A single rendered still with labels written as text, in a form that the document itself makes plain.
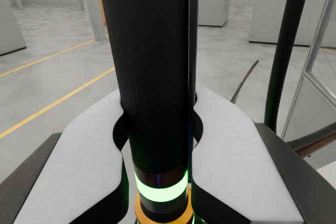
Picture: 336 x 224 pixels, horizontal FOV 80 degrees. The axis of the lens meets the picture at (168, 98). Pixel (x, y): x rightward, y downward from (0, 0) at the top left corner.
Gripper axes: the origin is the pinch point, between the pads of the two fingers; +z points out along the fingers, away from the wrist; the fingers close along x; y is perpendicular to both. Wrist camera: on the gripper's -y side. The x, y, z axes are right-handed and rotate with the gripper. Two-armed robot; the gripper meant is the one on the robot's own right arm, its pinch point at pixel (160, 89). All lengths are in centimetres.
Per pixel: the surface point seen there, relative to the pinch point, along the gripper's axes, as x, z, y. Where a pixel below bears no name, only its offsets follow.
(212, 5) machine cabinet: 158, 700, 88
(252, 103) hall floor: 117, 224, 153
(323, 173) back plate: 33.3, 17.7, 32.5
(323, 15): 91, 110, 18
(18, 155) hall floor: -164, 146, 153
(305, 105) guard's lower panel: 89, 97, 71
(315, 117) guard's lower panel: 87, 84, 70
